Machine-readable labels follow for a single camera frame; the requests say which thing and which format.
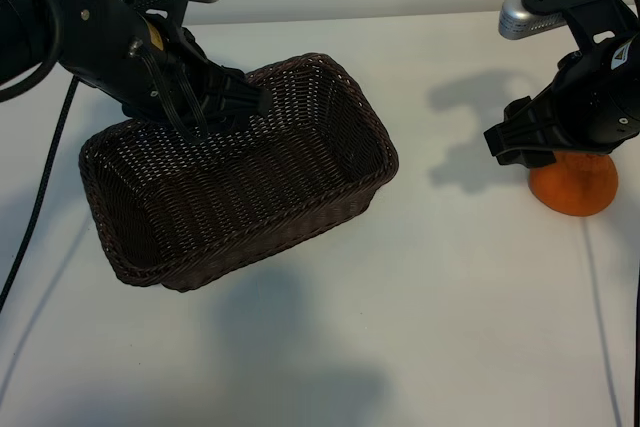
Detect black braided left cable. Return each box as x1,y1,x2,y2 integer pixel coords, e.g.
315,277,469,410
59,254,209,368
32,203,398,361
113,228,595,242
0,0,254,313

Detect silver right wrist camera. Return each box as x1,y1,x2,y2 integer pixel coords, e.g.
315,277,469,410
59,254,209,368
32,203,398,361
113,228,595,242
497,0,569,42

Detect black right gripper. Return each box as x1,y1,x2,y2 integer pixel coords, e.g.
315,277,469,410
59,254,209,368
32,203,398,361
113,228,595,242
482,31,640,169

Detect dark brown wicker basket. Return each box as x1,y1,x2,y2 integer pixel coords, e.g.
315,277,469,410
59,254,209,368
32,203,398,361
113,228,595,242
78,51,400,293

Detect orange fruit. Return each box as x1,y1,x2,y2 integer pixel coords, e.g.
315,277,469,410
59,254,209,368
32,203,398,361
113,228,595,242
529,150,619,218

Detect smooth black arm cable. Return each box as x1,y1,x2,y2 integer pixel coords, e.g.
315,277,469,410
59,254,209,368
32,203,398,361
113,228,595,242
0,0,67,104

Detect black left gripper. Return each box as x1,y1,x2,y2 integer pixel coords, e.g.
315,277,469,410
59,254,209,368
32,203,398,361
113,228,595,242
121,13,272,142

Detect thin black gripper wires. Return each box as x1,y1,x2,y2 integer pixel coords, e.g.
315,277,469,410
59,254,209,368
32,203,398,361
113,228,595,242
129,40,214,146

